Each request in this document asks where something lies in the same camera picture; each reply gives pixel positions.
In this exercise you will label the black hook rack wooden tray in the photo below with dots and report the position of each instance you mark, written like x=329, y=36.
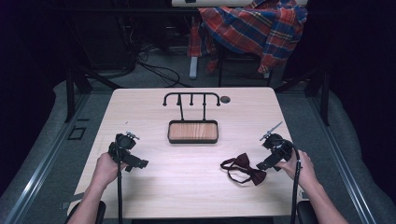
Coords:
x=193, y=132

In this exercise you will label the floor socket cover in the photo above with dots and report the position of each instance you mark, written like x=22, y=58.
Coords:
x=76, y=133

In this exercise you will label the black metal stand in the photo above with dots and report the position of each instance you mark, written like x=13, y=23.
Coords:
x=70, y=93
x=325, y=99

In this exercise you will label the dark red bow tie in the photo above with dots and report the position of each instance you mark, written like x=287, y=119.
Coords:
x=253, y=175

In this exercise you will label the person's left hand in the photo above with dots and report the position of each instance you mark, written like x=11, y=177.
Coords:
x=106, y=169

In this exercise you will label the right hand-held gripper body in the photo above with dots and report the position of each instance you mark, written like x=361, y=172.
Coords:
x=277, y=146

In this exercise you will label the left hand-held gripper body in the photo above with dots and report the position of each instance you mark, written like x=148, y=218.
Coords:
x=125, y=143

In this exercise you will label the black chair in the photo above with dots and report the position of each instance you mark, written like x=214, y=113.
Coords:
x=220, y=70

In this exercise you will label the person's right hand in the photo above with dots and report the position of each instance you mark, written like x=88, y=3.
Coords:
x=300, y=169

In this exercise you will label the white table leg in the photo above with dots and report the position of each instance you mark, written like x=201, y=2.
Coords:
x=193, y=67

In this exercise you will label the red blue plaid shirt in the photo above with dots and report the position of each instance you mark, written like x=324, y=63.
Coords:
x=258, y=28

